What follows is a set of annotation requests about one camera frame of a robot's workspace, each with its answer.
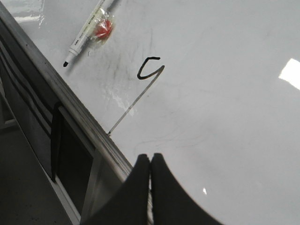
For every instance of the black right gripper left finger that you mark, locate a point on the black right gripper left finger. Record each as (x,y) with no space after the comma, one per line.
(129,205)

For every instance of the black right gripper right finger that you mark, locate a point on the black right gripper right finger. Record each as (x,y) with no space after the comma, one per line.
(171,205)

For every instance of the white whiteboard marker pen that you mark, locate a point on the white whiteboard marker pen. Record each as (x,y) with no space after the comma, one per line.
(82,37)

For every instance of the red magnet taped to marker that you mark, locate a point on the red magnet taped to marker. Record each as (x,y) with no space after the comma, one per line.
(102,26)

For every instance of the white whiteboard panel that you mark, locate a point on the white whiteboard panel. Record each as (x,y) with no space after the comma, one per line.
(213,85)

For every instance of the aluminium whiteboard frame rail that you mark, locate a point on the aluminium whiteboard frame rail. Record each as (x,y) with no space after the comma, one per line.
(70,98)

